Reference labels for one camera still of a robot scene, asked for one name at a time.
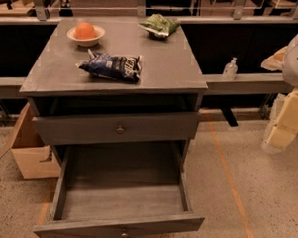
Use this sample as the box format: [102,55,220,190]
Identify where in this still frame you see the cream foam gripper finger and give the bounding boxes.
[261,88,298,154]

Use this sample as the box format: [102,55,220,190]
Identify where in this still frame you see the green jalapeno chip bag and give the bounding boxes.
[139,13,180,39]

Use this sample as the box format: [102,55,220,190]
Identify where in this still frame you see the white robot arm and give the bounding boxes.
[261,34,298,154]

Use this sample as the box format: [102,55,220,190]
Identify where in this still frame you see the blue chip bag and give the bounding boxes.
[77,49,141,83]

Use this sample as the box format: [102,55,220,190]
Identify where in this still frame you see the clear hand sanitizer bottle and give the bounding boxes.
[222,58,238,81]

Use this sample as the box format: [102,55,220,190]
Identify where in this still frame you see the grey wooden cabinet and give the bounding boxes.
[21,17,207,238]

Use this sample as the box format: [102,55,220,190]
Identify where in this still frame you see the grey open lower drawer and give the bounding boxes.
[33,141,204,238]

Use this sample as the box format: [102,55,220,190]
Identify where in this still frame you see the white ceramic bowl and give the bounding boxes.
[67,22,105,47]

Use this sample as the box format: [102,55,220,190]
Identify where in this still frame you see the orange fruit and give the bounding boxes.
[75,22,96,40]

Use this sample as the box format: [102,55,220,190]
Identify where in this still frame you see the grey upper drawer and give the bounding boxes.
[33,112,198,145]

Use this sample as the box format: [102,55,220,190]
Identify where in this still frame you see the brown cardboard box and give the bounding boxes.
[0,103,60,179]

